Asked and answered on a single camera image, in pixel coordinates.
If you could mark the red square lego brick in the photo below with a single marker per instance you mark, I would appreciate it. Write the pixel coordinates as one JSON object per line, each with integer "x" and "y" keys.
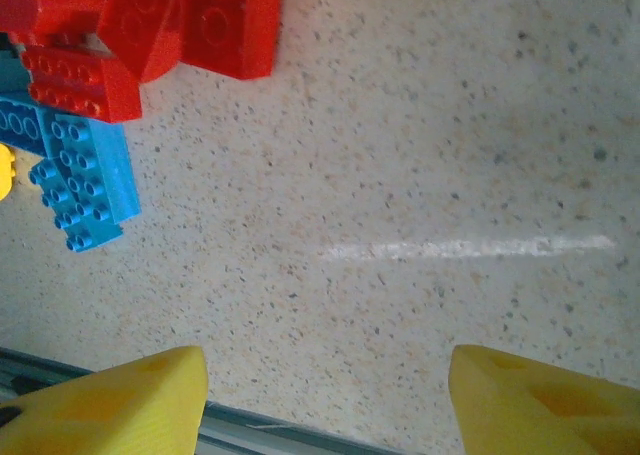
{"x": 140, "y": 30}
{"x": 230, "y": 30}
{"x": 45, "y": 12}

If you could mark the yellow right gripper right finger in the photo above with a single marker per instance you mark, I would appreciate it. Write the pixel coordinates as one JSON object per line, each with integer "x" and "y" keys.
{"x": 545, "y": 415}

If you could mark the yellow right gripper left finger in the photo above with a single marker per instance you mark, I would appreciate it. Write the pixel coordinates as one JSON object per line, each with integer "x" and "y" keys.
{"x": 110, "y": 410}

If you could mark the blue eight-stud lego brick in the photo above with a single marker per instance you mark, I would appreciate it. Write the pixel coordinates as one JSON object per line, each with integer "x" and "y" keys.
{"x": 20, "y": 125}
{"x": 100, "y": 170}

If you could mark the curved yellow lego brick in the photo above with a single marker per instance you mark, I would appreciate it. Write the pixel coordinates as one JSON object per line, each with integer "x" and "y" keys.
{"x": 5, "y": 175}

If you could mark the red eight-stud lego brick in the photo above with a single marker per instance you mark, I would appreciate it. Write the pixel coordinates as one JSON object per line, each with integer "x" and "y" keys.
{"x": 75, "y": 82}

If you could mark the small blue lego brick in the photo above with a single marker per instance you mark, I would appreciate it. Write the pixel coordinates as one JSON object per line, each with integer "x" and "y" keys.
{"x": 12, "y": 70}

